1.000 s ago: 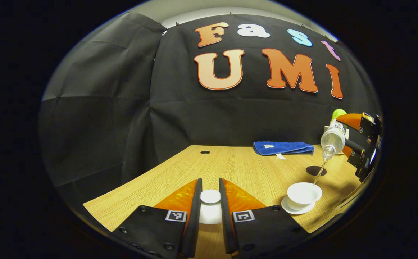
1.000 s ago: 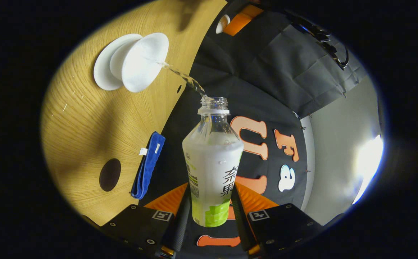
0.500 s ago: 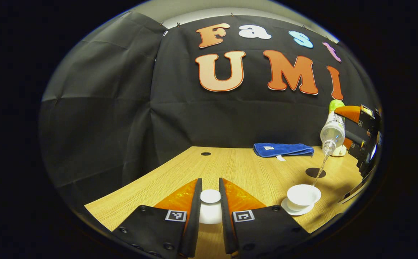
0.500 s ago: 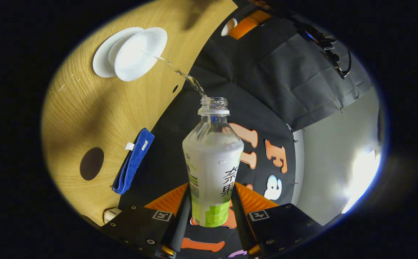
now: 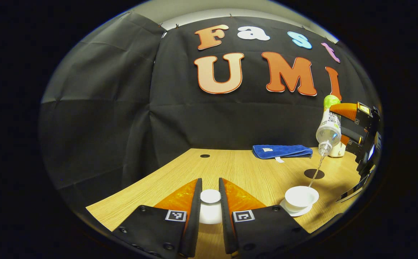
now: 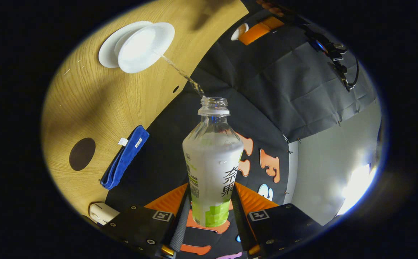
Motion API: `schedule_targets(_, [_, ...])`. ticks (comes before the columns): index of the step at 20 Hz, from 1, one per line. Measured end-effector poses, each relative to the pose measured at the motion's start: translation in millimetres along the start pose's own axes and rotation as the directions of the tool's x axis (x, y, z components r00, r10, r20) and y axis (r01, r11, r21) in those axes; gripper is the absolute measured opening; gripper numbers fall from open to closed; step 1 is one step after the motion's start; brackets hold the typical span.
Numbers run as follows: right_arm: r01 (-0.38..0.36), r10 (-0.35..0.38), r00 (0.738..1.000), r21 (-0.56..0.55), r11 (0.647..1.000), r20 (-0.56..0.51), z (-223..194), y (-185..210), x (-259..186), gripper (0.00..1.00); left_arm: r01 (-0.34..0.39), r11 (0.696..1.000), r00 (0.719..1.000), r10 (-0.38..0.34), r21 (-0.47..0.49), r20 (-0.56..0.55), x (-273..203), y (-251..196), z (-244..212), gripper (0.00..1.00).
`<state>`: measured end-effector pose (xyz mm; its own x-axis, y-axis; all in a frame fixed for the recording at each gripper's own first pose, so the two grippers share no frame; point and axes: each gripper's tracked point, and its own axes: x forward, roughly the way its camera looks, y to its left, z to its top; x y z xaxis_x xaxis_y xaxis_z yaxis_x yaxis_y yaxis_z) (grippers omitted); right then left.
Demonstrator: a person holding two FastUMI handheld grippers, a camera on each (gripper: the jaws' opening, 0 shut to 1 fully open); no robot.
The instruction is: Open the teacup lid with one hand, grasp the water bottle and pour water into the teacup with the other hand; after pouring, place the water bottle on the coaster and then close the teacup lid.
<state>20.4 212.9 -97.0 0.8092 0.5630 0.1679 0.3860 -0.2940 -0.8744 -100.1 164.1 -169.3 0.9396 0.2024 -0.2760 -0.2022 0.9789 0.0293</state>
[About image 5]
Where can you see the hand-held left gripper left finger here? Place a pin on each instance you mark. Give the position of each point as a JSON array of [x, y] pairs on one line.
[[194, 223]]

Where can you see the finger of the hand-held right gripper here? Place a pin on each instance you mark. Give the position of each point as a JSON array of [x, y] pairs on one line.
[[349, 109], [354, 142]]

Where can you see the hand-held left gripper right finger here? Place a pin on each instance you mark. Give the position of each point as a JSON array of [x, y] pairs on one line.
[[226, 223]]

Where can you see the clear water bottle white label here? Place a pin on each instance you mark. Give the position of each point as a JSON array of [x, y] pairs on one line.
[[328, 131]]

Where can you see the white teacup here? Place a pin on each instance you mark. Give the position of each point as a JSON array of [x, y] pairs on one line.
[[300, 198]]

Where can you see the blue folded towel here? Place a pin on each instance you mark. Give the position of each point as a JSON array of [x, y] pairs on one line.
[[281, 151]]

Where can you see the white saucer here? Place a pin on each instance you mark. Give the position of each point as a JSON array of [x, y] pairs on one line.
[[295, 213]]

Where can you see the white toaster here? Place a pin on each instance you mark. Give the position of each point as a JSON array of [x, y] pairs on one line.
[[338, 151]]

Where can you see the dark round coaster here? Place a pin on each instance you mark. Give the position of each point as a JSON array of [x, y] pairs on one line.
[[317, 175]]

